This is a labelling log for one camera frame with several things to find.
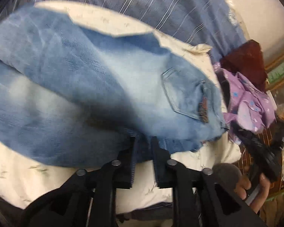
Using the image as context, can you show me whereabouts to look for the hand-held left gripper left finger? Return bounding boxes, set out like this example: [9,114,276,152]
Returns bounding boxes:
[21,136,136,227]

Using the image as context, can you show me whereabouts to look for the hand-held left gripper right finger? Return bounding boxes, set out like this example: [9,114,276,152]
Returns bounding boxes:
[151,136,268,227]

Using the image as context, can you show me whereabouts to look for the blue denim pants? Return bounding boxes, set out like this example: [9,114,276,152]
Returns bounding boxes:
[0,5,230,190]

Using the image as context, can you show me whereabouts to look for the person's right hand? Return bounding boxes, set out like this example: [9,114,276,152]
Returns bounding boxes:
[235,173,271,214]

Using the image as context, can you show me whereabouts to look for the brown checked cloth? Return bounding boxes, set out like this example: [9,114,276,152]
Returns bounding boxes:
[237,128,282,190]

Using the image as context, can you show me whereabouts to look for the dark grey cloth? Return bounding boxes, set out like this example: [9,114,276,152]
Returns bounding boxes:
[116,203,178,227]

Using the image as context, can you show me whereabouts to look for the purple floral cloth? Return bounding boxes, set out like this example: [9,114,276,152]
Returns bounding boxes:
[213,61,277,145]

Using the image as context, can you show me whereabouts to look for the green framed object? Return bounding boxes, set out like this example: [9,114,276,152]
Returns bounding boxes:
[266,59,284,93]

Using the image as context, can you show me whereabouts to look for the dark red cloth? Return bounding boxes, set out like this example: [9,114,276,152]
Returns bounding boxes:
[220,40,269,93]

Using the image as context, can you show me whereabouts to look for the cream leaf-print pillow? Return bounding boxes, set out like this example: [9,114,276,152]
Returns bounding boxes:
[0,0,242,215]

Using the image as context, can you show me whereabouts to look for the blue striped pillow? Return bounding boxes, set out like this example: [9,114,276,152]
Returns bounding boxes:
[26,0,248,62]

